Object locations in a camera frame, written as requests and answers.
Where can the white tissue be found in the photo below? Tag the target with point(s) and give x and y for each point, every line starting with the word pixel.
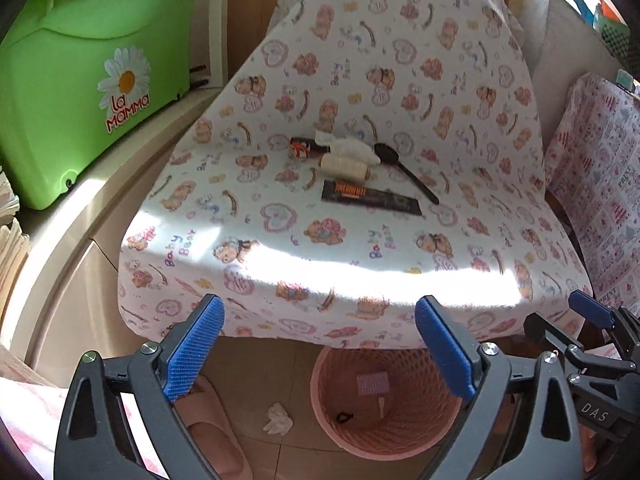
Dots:
pixel 279 421
pixel 347 147

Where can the colourful checkered small packet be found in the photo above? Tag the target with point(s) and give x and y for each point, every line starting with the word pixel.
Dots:
pixel 373 384

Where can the teddy bear print chair cover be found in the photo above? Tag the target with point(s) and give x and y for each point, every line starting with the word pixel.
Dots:
pixel 444 83

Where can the white cabinet side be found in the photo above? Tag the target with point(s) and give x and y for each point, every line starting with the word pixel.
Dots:
pixel 559 48

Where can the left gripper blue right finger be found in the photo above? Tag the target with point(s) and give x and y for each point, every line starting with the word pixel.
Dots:
pixel 451 346

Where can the stack of books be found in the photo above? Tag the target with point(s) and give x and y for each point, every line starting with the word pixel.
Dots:
pixel 14 243

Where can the pink slipper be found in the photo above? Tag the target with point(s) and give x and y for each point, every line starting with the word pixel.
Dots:
pixel 203 415

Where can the pink plastic waste basket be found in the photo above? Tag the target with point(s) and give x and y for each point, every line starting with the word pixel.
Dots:
pixel 412 418

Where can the green checkered box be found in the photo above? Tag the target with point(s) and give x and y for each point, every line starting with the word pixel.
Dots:
pixel 616 36

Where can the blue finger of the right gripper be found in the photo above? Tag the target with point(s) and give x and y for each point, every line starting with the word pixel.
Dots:
pixel 545 334
pixel 597 314

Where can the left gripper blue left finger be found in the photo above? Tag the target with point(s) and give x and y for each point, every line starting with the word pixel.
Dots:
pixel 187 346

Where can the crumpled white tissue on chair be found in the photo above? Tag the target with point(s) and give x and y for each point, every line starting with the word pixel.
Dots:
pixel 347 147

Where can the beige thread spool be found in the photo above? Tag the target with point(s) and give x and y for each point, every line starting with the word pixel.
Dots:
pixel 344 168

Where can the dark snack wrapper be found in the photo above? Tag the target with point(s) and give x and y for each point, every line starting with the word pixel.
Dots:
pixel 351 194

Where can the black plastic spoon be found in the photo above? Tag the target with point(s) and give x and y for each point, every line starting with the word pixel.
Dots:
pixel 390 156

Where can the pink print tablecloth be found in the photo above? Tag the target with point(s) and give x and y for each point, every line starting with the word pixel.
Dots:
pixel 592 169

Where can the green plastic storage box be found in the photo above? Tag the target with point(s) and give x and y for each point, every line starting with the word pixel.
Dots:
pixel 76 76

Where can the wooden door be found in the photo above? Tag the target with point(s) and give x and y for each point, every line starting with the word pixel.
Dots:
pixel 247 23

